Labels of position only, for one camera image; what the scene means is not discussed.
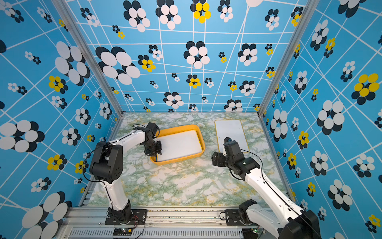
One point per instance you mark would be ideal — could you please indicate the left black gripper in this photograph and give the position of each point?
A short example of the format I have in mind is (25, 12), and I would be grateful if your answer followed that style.
(148, 152)

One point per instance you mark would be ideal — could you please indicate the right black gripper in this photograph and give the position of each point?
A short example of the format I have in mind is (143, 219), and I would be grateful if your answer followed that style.
(218, 156)

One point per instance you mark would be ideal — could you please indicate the yellow framed whiteboard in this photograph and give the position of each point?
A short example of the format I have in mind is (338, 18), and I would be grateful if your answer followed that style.
(234, 130)
(179, 145)

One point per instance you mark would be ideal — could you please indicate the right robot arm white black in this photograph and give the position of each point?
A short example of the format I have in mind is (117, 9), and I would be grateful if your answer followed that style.
(287, 219)

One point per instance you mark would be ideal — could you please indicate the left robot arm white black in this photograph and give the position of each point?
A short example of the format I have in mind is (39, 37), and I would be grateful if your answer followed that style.
(107, 166)

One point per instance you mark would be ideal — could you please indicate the yellow plastic storage box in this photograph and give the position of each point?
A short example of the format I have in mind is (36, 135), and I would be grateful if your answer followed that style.
(177, 130)

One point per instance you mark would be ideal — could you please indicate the right controller circuit board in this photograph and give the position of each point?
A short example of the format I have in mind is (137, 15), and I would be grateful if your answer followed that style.
(252, 233)

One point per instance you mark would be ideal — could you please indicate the controller circuit board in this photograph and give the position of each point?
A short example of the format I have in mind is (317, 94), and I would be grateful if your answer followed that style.
(122, 232)
(252, 233)

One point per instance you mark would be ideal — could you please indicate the left controller circuit board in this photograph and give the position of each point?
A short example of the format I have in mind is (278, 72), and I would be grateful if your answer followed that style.
(122, 232)

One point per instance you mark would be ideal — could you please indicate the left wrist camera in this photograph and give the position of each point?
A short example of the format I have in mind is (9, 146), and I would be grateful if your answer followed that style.
(154, 129)

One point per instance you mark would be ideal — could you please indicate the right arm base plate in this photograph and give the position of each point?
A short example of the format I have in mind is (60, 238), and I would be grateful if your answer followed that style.
(232, 218)

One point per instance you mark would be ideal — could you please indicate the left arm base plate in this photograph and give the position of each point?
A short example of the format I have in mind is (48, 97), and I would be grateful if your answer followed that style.
(138, 216)

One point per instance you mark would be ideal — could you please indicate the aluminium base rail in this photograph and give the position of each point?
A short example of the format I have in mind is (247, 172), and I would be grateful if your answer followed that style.
(161, 223)

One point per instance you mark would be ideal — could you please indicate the left aluminium frame post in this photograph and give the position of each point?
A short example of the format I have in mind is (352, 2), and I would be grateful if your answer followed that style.
(78, 36)

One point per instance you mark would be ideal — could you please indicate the aluminium frame post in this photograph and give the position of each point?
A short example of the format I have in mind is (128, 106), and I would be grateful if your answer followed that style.
(294, 41)
(78, 36)

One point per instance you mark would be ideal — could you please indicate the right aluminium frame post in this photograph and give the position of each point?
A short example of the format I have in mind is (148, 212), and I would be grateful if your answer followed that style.
(294, 41)

